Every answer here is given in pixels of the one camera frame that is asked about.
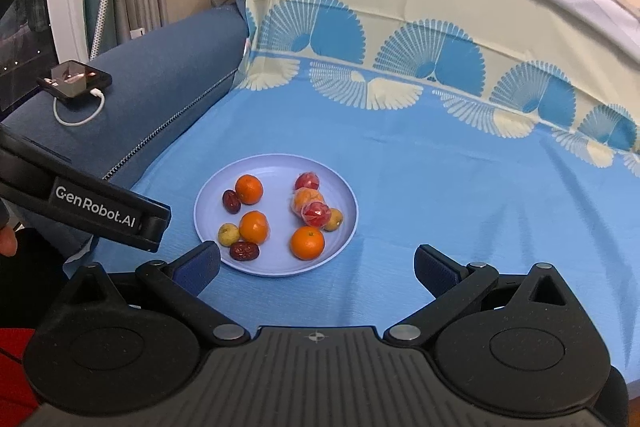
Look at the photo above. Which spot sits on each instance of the yellow-green jujube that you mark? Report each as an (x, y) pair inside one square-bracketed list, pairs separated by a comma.
[(336, 219)]

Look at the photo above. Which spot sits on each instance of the blue fabric sofa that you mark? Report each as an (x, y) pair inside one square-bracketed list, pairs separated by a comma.
[(165, 72)]

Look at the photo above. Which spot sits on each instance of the orange tangerine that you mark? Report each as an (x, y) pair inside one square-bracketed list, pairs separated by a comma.
[(249, 189), (307, 243)]

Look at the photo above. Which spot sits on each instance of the small white tag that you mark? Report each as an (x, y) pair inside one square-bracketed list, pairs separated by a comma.
[(136, 31)]

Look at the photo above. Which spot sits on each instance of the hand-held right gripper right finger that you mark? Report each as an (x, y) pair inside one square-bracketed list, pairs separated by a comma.
[(435, 269)]

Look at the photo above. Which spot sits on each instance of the person's dark pants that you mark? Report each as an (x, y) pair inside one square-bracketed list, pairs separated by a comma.
[(30, 287)]

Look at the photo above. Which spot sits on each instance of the plastic-wrapped red fruit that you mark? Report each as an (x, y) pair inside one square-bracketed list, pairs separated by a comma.
[(307, 181), (316, 214)]

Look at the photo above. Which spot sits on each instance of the dark red jujube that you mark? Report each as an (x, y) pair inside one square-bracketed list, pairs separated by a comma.
[(244, 251), (231, 202)]

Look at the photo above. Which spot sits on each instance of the plastic-wrapped tangerine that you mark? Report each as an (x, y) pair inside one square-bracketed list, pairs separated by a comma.
[(304, 199), (254, 227)]

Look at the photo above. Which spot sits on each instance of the red cloth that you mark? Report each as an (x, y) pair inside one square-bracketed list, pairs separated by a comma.
[(12, 372)]

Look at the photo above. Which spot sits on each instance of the person's left hand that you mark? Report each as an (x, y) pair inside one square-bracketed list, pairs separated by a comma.
[(6, 242)]

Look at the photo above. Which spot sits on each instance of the blue fan-print cloth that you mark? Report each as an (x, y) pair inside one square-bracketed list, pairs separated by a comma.
[(425, 157)]

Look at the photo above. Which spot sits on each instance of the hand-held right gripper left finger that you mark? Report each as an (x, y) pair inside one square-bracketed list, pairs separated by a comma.
[(200, 264)]

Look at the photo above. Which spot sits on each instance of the light blue round plate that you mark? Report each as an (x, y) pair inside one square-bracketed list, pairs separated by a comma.
[(280, 167)]

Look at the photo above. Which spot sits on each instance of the black smartphone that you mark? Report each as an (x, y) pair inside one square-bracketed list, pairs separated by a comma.
[(75, 79)]

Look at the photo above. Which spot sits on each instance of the green jujube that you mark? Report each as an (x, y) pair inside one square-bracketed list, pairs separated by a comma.
[(228, 234)]

